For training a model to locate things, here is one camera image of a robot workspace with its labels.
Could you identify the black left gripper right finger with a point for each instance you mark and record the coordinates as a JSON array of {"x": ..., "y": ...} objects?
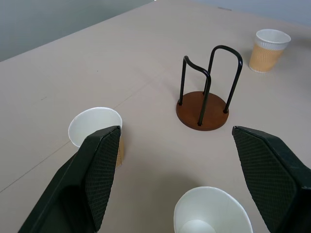
[{"x": 274, "y": 179}]

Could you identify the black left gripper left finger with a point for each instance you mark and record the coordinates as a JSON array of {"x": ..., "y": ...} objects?
[{"x": 80, "y": 184}]

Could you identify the white paper cup bottom centre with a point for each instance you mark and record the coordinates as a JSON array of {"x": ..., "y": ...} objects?
[{"x": 209, "y": 211}]

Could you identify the tan ribbed paper cup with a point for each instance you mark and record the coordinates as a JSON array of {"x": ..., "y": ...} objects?
[
  {"x": 93, "y": 125},
  {"x": 266, "y": 52}
]

